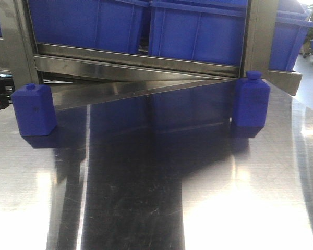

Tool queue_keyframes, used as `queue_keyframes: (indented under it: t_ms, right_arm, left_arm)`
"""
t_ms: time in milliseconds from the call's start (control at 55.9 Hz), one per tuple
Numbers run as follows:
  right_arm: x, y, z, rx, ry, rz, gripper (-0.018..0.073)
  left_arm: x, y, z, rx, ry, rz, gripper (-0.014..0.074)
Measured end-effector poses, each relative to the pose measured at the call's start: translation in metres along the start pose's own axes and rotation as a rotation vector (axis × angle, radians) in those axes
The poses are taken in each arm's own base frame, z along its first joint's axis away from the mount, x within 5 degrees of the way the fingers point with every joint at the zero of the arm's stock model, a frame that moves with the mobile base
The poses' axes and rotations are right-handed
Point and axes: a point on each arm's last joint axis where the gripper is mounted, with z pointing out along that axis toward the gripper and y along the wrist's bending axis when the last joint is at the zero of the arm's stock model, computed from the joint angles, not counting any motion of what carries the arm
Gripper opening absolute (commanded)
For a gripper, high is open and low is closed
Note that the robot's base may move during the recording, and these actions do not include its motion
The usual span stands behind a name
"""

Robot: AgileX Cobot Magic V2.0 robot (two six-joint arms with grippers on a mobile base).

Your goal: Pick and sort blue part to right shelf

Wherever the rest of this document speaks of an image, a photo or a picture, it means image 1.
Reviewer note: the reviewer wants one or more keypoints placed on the blue bottle-shaped part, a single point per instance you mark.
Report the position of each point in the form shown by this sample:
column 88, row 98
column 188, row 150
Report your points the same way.
column 34, row 110
column 251, row 100

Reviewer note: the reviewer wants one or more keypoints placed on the blue plastic bin left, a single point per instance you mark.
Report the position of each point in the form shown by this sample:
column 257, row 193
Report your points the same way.
column 106, row 25

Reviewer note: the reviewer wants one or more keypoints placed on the blue plastic bin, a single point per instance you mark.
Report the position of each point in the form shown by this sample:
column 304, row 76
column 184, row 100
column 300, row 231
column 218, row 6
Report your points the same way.
column 197, row 31
column 106, row 25
column 291, row 27

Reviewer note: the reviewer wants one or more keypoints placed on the blue plastic bin centre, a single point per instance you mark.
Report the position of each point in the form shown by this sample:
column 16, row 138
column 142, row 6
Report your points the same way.
column 197, row 31

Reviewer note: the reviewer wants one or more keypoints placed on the blue plastic bin right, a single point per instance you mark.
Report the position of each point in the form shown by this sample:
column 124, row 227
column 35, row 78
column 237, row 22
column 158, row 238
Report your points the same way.
column 291, row 27

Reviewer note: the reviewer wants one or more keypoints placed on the stainless steel shelf frame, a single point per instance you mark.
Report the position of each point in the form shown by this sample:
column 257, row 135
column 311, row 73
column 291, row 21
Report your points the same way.
column 27, row 61

